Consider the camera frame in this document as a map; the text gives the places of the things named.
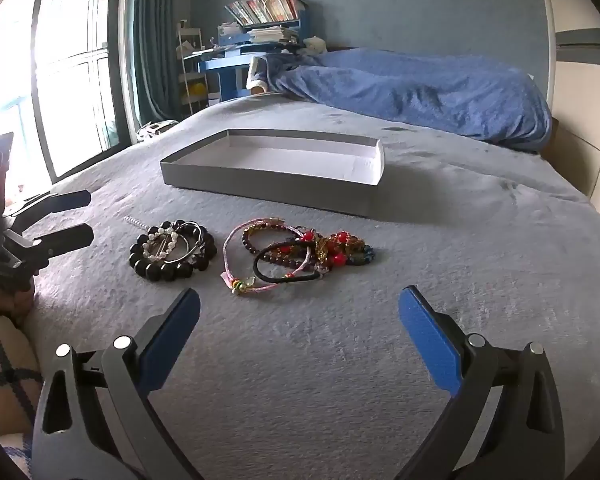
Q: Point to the white storage rack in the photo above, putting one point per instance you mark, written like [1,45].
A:
[182,70]

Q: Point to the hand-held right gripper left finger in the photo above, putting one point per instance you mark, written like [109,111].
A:
[172,340]

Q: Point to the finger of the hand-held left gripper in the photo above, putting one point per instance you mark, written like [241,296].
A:
[65,240]
[55,202]

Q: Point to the black framed window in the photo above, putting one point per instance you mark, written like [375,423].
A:
[115,60]

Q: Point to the row of books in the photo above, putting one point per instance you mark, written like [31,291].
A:
[265,7]

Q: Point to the person's left hand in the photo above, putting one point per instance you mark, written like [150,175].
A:
[15,304]

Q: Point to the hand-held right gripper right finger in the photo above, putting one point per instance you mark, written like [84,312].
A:
[427,340]

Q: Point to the grey cardboard box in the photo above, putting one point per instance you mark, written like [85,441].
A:
[280,160]

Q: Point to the beige padded headboard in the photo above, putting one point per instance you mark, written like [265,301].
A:
[580,85]

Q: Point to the red beaded ornament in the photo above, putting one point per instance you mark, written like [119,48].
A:
[337,256]

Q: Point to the blue desk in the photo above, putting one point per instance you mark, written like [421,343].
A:
[225,65]

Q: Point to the blue blanket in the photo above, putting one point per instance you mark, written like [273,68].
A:
[405,90]

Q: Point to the teal curtain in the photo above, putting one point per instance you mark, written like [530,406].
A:
[152,35]

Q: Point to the grey bed cover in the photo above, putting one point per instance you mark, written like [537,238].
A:
[330,360]

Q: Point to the white shoes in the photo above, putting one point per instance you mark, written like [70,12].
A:
[155,128]

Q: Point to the person's left forearm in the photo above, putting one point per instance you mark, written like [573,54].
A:
[5,370]

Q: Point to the white plush toy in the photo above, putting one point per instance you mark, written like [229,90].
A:
[315,44]

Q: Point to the stack of papers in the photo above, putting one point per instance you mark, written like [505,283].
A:
[272,35]

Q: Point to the pearl hairpin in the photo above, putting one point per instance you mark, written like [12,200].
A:
[132,221]

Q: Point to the yellow object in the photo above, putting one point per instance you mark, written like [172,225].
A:
[196,92]

